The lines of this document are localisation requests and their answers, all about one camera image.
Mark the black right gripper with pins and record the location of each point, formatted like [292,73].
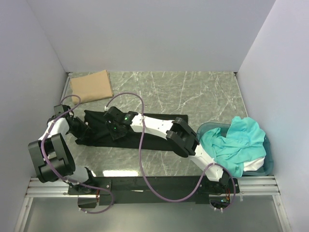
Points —
[114,136]

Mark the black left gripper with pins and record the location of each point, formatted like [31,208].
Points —
[84,129]

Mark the black t-shirt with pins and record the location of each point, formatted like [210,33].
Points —
[99,136]

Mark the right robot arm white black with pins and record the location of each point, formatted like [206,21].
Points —
[178,134]

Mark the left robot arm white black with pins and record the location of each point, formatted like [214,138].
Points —
[50,153]

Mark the folded tan t-shirt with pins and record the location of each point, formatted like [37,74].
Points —
[91,87]

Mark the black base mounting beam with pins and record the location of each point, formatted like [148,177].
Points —
[135,190]

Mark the teal t-shirt in basket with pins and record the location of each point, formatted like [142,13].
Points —
[243,142]

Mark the white t-shirt in basket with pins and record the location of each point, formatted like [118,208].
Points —
[253,165]

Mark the blue plastic laundry basket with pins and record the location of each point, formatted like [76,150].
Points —
[268,165]

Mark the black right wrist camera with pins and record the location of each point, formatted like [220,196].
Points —
[113,113]

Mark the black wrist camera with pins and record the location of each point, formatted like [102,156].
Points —
[64,110]
[113,113]

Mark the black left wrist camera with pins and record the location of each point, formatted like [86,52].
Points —
[64,110]

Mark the aluminium rail frame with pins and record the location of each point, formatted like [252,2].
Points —
[248,186]

